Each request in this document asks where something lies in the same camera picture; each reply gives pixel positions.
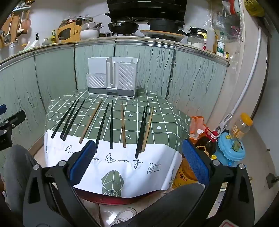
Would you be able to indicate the red and white packet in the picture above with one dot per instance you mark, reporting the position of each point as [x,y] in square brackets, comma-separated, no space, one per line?
[234,6]

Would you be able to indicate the dark sauce bottle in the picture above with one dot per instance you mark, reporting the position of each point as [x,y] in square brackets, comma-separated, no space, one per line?
[37,37]

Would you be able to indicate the white squeeze bottle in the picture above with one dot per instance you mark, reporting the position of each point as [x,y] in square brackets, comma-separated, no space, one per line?
[210,40]

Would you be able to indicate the white pipe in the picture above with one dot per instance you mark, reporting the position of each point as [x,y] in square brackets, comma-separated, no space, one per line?
[252,72]

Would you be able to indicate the black cooking pot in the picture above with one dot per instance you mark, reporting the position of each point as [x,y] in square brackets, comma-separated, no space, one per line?
[165,25]

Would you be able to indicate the metal utensil cylinder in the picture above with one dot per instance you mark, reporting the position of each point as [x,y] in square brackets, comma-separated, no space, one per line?
[13,48]

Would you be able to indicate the amber bottle yellow cap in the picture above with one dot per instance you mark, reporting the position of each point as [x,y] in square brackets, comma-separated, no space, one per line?
[213,156]

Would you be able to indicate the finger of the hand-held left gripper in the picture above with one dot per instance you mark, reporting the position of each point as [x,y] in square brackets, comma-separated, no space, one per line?
[2,109]
[15,119]

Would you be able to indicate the white shoe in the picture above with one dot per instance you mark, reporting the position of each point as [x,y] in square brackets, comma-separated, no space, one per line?
[124,216]

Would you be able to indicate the white clothes clip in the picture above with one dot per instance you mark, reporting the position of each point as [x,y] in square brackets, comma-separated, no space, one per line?
[224,124]

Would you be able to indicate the glass jar of white powder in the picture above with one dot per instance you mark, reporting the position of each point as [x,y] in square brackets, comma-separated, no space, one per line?
[196,42]

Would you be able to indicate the white plastic utensil holder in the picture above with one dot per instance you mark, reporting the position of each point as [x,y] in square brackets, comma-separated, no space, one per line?
[122,74]

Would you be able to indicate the blue plastic container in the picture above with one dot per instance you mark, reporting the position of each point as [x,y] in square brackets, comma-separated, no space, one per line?
[228,152]

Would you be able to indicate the small seasoning jar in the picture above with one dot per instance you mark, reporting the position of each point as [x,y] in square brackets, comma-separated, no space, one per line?
[226,55]

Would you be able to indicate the green checked tablecloth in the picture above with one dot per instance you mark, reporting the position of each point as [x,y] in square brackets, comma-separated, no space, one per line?
[133,122]

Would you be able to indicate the black range hood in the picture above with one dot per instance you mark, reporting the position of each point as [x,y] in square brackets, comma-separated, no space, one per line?
[146,8]

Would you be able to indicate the hanging metal ladle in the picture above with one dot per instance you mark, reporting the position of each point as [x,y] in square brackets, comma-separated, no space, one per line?
[7,38]

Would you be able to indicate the yellow microwave oven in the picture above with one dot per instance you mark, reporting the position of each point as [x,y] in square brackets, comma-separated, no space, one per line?
[68,32]

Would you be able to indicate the person's leg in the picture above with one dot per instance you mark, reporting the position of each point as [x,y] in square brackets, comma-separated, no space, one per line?
[19,157]
[170,207]

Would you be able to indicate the white ceramic bowl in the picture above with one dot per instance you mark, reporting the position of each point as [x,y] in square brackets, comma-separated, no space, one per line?
[89,34]

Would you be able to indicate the yellow lid jar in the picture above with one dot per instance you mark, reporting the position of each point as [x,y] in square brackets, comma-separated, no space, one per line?
[239,128]

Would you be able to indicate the hanging wooden cutting board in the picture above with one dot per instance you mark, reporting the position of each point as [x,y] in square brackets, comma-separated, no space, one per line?
[10,24]

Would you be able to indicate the red cap oil bottle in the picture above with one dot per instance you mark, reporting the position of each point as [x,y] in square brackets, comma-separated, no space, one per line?
[207,144]

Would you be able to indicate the yellow hanging bag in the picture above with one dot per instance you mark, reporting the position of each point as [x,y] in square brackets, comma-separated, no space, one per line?
[255,7]

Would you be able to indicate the white plastic bag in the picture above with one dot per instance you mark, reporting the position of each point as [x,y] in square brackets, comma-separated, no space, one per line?
[30,45]

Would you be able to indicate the black kitchen appliance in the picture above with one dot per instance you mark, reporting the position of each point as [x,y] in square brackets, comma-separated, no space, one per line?
[198,30]

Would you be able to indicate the green glass bottle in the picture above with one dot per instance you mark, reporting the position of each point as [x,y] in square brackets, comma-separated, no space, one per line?
[53,37]

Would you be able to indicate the hanging white spoon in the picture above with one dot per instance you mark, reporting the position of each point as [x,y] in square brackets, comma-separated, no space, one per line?
[20,28]

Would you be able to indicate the hanging pink board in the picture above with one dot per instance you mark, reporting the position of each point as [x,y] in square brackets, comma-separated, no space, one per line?
[27,25]

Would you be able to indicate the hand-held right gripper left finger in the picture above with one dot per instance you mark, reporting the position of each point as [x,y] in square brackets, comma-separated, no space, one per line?
[82,162]

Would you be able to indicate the person's right leg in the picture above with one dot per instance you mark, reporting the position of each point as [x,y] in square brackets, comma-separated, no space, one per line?
[170,207]

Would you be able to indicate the black wok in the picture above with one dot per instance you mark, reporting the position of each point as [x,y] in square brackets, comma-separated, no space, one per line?
[123,27]

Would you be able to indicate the yellow snack bag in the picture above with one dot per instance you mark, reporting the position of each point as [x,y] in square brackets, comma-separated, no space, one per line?
[183,176]

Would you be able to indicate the person's left leg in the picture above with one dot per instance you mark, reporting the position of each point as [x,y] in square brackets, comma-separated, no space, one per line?
[19,157]

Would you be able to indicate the green label plastic bottle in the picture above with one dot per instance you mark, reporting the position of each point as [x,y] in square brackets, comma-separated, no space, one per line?
[220,45]

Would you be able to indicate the orange plastic bag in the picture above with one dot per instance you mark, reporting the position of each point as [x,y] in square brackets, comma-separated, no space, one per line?
[197,126]

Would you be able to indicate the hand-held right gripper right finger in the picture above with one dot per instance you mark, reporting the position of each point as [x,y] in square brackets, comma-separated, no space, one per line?
[196,162]

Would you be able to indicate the red round table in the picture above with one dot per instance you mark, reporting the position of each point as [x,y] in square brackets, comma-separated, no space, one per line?
[104,199]

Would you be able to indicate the wooden board under pot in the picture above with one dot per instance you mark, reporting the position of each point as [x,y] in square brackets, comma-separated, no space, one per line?
[161,36]

